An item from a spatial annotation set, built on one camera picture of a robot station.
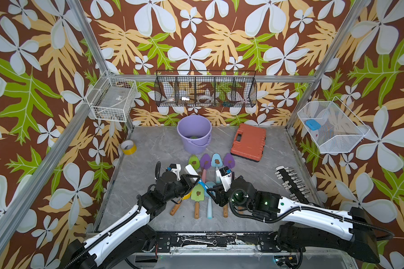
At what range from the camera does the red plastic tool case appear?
1027mm

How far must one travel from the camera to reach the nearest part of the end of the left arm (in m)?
0.57

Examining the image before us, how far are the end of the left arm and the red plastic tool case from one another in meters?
0.48
